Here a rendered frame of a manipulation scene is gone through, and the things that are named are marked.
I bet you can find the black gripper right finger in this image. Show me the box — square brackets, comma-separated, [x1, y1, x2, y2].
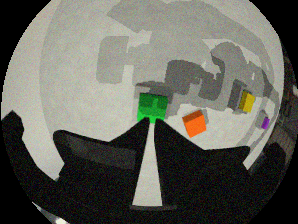
[154, 117, 250, 208]

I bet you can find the orange block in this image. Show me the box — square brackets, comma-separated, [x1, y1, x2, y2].
[182, 111, 206, 139]

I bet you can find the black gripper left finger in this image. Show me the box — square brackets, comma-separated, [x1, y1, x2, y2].
[52, 117, 150, 208]

